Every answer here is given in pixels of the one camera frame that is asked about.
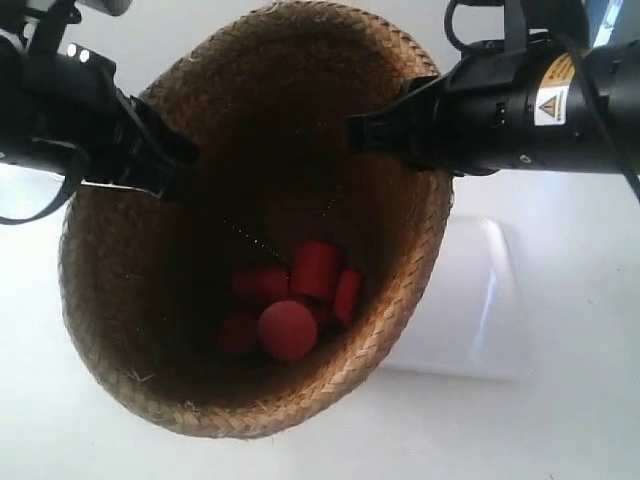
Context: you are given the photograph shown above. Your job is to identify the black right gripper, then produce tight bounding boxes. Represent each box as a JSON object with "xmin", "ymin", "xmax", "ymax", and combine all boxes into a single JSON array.
[{"xmin": 345, "ymin": 49, "xmax": 575, "ymax": 176}]

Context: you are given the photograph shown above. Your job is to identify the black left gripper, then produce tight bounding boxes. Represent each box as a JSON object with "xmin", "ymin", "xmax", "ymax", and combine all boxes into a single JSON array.
[{"xmin": 1, "ymin": 37, "xmax": 200, "ymax": 201}]

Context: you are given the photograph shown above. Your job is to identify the white plastic tray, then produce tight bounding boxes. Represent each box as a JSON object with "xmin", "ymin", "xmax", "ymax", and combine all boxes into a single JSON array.
[{"xmin": 382, "ymin": 216, "xmax": 531, "ymax": 381}]

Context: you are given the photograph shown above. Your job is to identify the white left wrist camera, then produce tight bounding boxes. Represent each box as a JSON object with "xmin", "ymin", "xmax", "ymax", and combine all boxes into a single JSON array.
[{"xmin": 78, "ymin": 0, "xmax": 132, "ymax": 17}]

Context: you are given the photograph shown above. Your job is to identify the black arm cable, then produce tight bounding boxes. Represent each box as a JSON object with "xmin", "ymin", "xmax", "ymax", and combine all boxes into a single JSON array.
[
  {"xmin": 0, "ymin": 144, "xmax": 89, "ymax": 226},
  {"xmin": 443, "ymin": 0, "xmax": 640, "ymax": 204}
]

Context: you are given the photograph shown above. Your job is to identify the brown woven basket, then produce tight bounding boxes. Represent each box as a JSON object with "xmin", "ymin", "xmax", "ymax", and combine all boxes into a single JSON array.
[{"xmin": 59, "ymin": 1, "xmax": 452, "ymax": 439}]

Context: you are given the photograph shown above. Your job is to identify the red cylinder front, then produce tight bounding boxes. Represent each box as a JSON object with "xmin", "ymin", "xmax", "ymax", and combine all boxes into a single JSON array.
[{"xmin": 257, "ymin": 300, "xmax": 318, "ymax": 362}]

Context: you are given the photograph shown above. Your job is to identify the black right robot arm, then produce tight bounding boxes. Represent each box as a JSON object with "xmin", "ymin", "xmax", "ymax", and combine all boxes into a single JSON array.
[{"xmin": 346, "ymin": 41, "xmax": 617, "ymax": 176}]

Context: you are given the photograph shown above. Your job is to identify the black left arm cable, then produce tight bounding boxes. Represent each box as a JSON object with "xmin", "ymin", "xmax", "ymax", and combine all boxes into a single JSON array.
[{"xmin": 0, "ymin": 144, "xmax": 89, "ymax": 226}]

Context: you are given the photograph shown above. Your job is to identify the dark red oval object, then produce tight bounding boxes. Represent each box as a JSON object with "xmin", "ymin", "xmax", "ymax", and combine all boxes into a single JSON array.
[{"xmin": 332, "ymin": 269, "xmax": 362, "ymax": 325}]

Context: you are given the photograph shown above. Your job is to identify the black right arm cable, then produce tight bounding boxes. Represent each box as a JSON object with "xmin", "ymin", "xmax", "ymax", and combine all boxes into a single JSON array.
[{"xmin": 443, "ymin": 0, "xmax": 640, "ymax": 204}]

